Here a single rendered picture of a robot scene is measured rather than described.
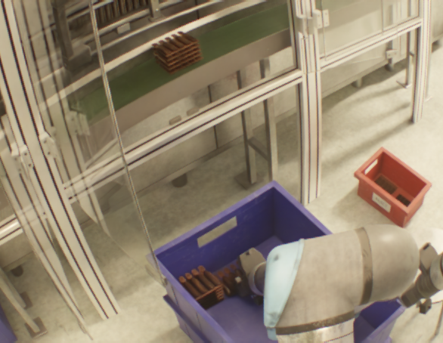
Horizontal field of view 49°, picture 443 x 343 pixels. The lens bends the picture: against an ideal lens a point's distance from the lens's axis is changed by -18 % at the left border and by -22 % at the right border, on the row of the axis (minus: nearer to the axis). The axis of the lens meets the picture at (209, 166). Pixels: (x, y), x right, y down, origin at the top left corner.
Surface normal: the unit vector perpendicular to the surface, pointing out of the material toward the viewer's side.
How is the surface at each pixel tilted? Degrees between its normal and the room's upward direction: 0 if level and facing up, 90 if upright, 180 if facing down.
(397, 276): 66
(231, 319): 0
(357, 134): 0
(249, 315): 0
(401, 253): 42
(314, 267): 18
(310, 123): 90
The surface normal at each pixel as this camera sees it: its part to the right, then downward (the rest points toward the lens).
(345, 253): -0.10, -0.61
